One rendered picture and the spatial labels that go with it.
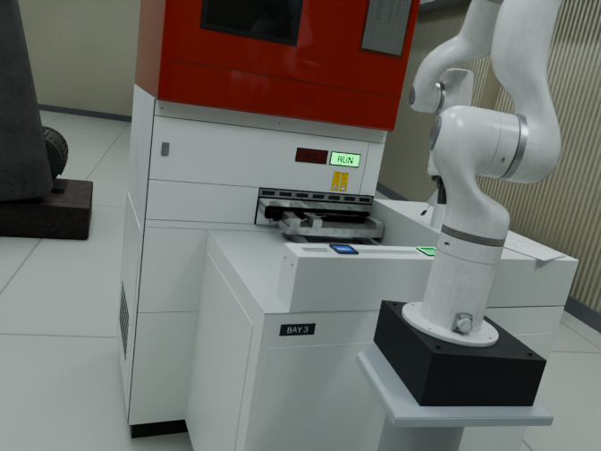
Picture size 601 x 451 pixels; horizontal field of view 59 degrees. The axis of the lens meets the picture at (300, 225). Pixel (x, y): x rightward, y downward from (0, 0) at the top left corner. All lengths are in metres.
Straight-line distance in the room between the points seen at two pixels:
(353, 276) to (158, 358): 0.91
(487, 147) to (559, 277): 0.80
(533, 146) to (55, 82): 11.10
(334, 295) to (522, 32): 0.68
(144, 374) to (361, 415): 0.82
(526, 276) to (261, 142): 0.91
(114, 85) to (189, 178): 9.90
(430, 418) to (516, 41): 0.67
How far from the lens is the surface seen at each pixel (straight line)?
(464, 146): 0.97
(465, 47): 1.32
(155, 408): 2.06
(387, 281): 1.33
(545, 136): 1.03
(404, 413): 0.98
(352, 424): 1.51
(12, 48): 3.88
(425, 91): 1.34
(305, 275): 1.22
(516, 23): 1.05
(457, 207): 1.01
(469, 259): 1.02
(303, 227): 1.74
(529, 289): 1.65
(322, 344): 1.32
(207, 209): 1.76
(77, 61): 11.66
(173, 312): 1.87
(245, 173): 1.76
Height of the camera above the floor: 1.34
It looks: 15 degrees down
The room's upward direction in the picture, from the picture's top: 9 degrees clockwise
